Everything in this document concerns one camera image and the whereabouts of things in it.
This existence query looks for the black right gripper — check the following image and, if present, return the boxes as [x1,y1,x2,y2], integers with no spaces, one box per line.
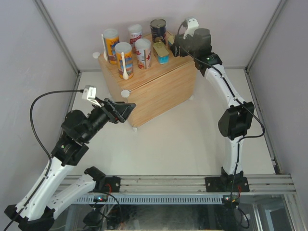
[172,30,200,59]

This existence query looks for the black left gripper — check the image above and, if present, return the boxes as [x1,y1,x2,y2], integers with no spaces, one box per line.
[82,97,136,142]

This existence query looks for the blue rectangular spam tin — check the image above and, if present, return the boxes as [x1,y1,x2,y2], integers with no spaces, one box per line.
[167,35,175,48]

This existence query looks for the teal rectangular tin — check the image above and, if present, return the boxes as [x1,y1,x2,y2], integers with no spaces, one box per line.
[153,41,169,64]

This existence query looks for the silver round tin can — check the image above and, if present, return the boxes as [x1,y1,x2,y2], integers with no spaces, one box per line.
[150,19,167,44]

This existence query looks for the orange can with white spoon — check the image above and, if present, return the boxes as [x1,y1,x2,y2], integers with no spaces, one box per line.
[115,42,133,80]

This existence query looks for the white red tall can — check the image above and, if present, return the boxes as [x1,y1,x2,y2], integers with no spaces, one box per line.
[128,24,142,48]

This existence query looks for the orange tall can with spoon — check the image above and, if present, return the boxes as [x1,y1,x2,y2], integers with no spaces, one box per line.
[101,28,119,64]

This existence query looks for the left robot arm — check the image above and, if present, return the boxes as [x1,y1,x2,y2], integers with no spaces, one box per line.
[4,98,136,231]

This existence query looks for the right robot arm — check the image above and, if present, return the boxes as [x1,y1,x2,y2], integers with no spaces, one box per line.
[173,28,255,192]

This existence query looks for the wooden box counter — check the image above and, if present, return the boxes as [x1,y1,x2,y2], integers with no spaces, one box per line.
[98,53,197,128]

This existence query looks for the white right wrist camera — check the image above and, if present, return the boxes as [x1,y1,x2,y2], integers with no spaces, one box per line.
[182,17,199,39]

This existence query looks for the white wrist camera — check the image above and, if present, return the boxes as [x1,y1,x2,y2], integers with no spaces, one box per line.
[82,85,100,106]
[182,17,199,39]

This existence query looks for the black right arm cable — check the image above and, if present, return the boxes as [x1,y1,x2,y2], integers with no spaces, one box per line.
[177,21,266,207]

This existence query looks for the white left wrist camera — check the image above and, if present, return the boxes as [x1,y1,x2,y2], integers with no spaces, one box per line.
[82,85,100,106]

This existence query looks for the black left base bracket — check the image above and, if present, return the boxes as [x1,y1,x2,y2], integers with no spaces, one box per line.
[81,176,121,193]

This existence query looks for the black base bracket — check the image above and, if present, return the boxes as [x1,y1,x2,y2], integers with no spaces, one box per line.
[81,176,121,193]
[205,177,250,193]

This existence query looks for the grey perforated cable tray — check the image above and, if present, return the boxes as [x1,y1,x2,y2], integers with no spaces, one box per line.
[73,195,223,205]

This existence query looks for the black right base bracket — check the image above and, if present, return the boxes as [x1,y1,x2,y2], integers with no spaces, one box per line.
[205,177,250,193]

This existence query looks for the aluminium frame rail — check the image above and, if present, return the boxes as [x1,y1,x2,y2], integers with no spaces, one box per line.
[119,175,295,194]

